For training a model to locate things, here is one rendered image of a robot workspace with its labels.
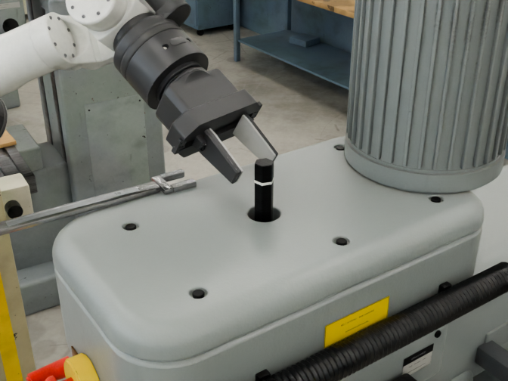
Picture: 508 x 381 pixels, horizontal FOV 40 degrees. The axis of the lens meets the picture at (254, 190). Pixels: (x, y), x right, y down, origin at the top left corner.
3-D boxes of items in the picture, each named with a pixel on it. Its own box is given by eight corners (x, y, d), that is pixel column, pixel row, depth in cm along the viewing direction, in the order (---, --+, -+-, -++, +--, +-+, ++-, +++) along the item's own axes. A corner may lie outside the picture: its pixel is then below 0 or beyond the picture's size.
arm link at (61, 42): (134, 19, 79) (36, 61, 83) (168, 41, 88) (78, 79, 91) (121, -32, 80) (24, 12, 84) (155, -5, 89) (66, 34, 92)
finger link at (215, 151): (235, 185, 76) (199, 145, 78) (246, 167, 74) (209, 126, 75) (224, 190, 75) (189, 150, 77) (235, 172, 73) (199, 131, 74)
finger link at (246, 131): (277, 152, 77) (241, 113, 79) (265, 170, 79) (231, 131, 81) (286, 147, 78) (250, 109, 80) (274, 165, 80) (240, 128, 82)
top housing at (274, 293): (151, 485, 66) (137, 354, 58) (52, 333, 84) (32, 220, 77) (482, 308, 89) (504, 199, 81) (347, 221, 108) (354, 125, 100)
